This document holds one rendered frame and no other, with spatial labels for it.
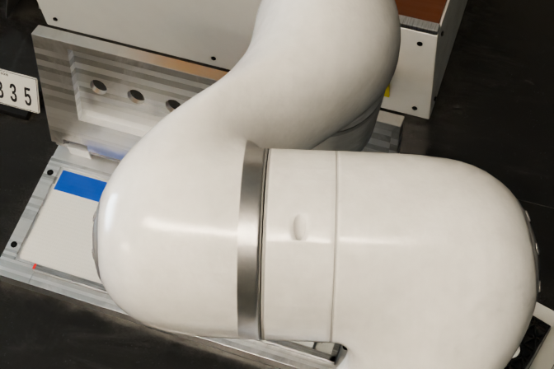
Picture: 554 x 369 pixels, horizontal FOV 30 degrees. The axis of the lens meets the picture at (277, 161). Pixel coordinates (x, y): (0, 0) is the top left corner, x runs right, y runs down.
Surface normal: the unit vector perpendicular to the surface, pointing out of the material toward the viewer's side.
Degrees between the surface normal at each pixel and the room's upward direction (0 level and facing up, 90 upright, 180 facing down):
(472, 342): 43
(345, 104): 89
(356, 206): 6
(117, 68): 74
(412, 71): 90
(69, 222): 0
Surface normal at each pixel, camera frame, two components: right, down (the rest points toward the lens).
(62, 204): -0.07, -0.48
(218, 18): -0.33, 0.84
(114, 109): -0.33, 0.67
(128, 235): -0.44, -0.09
